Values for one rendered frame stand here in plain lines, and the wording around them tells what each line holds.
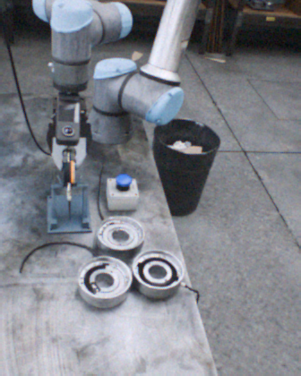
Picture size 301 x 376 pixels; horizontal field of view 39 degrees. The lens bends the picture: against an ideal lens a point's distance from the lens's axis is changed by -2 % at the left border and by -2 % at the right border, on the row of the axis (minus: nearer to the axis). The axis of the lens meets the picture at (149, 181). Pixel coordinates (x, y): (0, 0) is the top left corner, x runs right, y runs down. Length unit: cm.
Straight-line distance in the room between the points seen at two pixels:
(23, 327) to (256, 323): 128
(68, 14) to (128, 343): 60
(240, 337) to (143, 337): 108
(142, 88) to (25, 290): 59
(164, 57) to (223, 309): 117
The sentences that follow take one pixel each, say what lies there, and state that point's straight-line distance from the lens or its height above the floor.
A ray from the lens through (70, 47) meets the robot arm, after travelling 83.
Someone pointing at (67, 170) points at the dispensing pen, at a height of 93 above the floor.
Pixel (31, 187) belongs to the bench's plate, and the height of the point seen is 80.
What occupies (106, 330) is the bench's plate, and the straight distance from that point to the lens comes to 83.
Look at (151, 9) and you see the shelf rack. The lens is 422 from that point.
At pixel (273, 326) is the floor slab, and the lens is 196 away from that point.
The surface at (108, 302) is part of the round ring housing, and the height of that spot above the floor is 83.
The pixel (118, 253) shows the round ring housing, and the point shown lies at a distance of 91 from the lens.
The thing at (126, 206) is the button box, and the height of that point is 81.
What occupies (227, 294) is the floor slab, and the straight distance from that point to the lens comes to 199.
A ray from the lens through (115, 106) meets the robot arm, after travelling 124.
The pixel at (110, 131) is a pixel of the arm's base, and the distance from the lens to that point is 127.
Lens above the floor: 150
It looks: 37 degrees down
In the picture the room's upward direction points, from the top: 9 degrees clockwise
